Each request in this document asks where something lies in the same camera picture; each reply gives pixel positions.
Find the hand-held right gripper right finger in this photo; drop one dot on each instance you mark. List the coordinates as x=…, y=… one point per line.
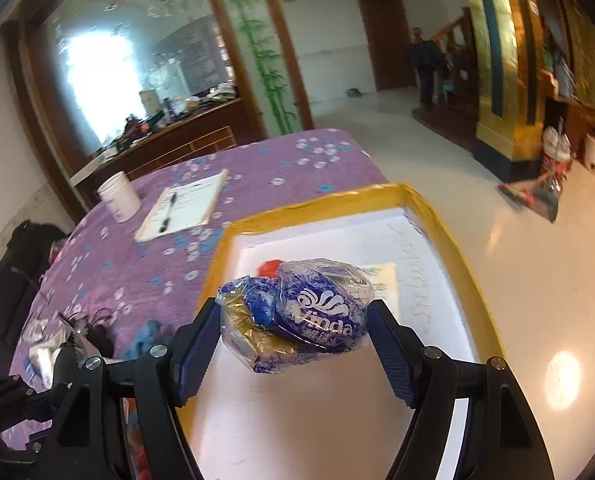
x=392, y=360

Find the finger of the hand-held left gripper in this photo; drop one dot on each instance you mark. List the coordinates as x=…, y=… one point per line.
x=67, y=365

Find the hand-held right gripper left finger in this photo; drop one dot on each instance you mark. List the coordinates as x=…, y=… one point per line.
x=197, y=355

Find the blue tissue pack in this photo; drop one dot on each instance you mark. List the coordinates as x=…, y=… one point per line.
x=317, y=320

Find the yellow-edged white box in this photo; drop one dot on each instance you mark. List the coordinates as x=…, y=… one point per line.
x=302, y=435

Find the blue rolled towel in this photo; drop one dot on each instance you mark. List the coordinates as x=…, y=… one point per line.
x=147, y=335

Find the black sofa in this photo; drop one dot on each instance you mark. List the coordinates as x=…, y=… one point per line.
x=2, y=330

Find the red plastic bag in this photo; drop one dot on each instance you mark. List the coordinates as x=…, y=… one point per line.
x=269, y=266

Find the black pen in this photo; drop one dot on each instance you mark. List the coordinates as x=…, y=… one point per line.
x=169, y=210

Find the paper notepad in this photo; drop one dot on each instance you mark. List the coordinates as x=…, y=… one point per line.
x=187, y=205

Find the white plastic jar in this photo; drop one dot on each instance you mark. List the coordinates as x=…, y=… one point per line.
x=120, y=200

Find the wooden chair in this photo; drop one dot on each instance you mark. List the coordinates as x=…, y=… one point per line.
x=202, y=147

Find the pink broom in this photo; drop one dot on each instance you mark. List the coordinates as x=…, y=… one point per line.
x=517, y=194

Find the wooden sideboard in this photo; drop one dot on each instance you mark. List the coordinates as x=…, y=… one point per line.
x=177, y=135

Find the assorted items on sideboard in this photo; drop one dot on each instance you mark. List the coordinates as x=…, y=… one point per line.
x=177, y=107

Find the wooden staircase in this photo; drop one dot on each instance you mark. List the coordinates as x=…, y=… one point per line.
x=452, y=110

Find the red bucket with white bag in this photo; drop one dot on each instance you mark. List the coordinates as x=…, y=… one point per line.
x=557, y=142

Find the wooden cabinet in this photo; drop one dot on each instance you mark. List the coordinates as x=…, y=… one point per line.
x=577, y=125

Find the golden pillar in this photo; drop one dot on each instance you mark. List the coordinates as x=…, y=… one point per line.
x=502, y=60

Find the brown wooden door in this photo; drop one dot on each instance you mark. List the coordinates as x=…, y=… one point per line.
x=382, y=40

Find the arched glass partition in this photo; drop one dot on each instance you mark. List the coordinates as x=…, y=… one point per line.
x=127, y=35

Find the blue water jug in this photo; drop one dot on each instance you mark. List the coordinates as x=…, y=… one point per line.
x=563, y=77

